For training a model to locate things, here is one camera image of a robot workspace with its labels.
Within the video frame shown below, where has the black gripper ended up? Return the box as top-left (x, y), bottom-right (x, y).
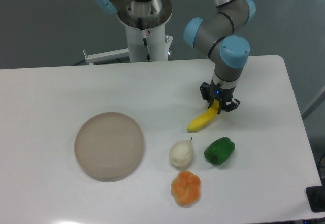
top-left (200, 74), bottom-right (240, 114)

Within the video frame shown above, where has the yellow banana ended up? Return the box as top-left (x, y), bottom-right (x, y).
top-left (187, 100), bottom-right (220, 133)

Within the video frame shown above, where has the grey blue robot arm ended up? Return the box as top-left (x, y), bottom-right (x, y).
top-left (95, 0), bottom-right (256, 112)

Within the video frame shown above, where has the green bell pepper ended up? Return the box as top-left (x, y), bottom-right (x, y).
top-left (204, 137), bottom-right (235, 165)

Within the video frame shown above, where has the white pear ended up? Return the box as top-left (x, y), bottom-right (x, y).
top-left (169, 140), bottom-right (194, 168)

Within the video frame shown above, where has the orange peeled mandarin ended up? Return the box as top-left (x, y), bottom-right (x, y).
top-left (171, 170), bottom-right (201, 206)

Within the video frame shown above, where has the beige round plate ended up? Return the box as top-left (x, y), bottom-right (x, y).
top-left (74, 112), bottom-right (145, 182)

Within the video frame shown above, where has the black device at edge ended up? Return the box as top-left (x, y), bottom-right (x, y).
top-left (306, 186), bottom-right (324, 213)

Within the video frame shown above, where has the black cable on pedestal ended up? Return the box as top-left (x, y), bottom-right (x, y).
top-left (137, 17), bottom-right (152, 62)

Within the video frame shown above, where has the white left bracket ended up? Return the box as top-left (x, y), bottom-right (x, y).
top-left (83, 48), bottom-right (129, 64)

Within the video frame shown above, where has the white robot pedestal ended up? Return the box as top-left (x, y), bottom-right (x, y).
top-left (117, 0), bottom-right (173, 62)

